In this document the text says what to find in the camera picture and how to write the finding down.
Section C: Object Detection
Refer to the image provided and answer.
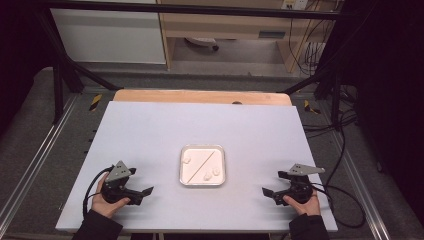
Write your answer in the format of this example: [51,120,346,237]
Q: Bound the hand-held gripper cable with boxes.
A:
[310,182,367,230]
[82,166,115,218]

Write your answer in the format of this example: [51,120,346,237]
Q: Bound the person's left hand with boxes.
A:
[91,181,132,220]

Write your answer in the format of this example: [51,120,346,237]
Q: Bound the thin wooden skewer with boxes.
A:
[186,150,216,184]

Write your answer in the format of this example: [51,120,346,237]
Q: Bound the aluminium floor rail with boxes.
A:
[327,129,392,240]
[0,94,80,222]

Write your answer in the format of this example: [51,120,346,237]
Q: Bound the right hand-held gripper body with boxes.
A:
[277,163,326,205]

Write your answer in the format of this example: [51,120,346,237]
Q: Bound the black floor cables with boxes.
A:
[301,108,360,140]

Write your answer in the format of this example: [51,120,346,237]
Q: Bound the black metal frame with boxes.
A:
[33,0,348,132]

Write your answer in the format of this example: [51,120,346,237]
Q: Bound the wall power socket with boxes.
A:
[281,0,310,11]

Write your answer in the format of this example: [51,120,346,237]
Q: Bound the white chair base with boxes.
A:
[184,36,220,52]

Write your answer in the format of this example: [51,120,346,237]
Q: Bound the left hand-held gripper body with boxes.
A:
[99,160,139,206]

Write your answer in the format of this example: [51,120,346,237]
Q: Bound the black curtain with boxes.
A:
[0,0,56,136]
[338,0,424,219]

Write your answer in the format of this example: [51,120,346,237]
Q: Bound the wooden desk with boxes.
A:
[156,0,338,73]

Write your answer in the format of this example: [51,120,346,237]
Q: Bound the light wooden table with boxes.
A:
[112,88,293,107]

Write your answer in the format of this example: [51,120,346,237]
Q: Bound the left hand-held gripper cable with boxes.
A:
[82,166,115,218]

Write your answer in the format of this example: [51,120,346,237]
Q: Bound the person's right hand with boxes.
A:
[282,189,322,217]

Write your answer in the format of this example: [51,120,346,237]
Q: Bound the right hand-held gripper cable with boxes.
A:
[310,182,367,230]

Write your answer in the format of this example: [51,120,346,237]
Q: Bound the white square tray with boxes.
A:
[179,144,227,187]

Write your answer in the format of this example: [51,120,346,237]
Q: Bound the white cabinet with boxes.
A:
[49,7,167,65]

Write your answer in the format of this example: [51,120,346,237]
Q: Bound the hanging black cables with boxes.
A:
[287,14,335,77]

